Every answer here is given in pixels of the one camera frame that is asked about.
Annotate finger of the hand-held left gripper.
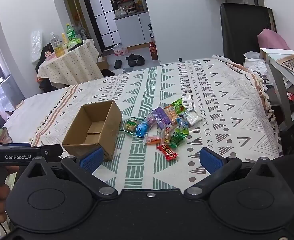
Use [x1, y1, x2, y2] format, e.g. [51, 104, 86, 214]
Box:
[2, 142, 32, 147]

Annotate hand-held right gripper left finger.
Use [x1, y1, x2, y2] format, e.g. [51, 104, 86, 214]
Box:
[19, 147, 119, 199]

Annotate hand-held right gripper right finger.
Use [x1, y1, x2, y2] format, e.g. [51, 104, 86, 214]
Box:
[184, 147, 285, 198]

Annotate brown cardboard box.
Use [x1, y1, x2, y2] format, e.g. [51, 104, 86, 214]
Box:
[62, 99, 123, 161]

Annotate blue snack packet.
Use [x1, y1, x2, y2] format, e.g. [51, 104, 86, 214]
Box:
[135, 120, 150, 138]

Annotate pile of snack packets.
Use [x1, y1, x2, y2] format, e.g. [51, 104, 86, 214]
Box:
[121, 98, 204, 160]

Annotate white bed sheet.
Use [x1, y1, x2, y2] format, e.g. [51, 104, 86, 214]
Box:
[2, 87, 70, 146]

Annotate dark clothes under table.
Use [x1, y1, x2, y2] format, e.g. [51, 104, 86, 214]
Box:
[35, 44, 60, 93]

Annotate table with dotted tablecloth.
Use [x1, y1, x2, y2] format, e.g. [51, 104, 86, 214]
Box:
[37, 39, 104, 86]

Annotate small cardboard box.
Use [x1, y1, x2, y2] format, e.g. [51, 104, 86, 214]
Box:
[97, 56, 110, 72]

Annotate clear plastic bottle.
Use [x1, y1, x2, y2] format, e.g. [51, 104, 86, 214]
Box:
[49, 32, 64, 57]

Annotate white crumpled cloth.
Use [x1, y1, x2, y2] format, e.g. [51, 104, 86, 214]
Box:
[243, 51, 271, 76]

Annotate pink pack of bottles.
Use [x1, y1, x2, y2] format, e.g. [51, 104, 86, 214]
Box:
[113, 44, 127, 56]

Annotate white desk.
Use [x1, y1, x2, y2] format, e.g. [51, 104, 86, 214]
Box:
[259, 47, 294, 131]

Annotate light green pack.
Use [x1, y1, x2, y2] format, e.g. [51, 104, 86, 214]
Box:
[66, 39, 84, 50]

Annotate red fire extinguisher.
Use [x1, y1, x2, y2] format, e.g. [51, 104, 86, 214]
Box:
[149, 41, 159, 61]

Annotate green soda bottle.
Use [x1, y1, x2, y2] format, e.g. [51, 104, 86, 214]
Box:
[66, 23, 76, 42]

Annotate brown patterned tray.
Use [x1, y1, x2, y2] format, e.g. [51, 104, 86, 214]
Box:
[276, 52, 294, 68]

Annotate black chair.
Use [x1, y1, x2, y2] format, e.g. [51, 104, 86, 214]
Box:
[219, 2, 274, 66]

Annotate pink pillow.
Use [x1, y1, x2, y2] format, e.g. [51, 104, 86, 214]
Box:
[257, 28, 292, 51]

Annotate white kitchen cabinet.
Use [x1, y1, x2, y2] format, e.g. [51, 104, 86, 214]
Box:
[113, 11, 154, 48]

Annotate black framed sliding door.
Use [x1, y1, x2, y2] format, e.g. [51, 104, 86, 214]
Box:
[80, 0, 124, 52]

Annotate cluttered kitchen shelf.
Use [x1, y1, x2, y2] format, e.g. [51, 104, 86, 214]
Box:
[111, 0, 149, 18]

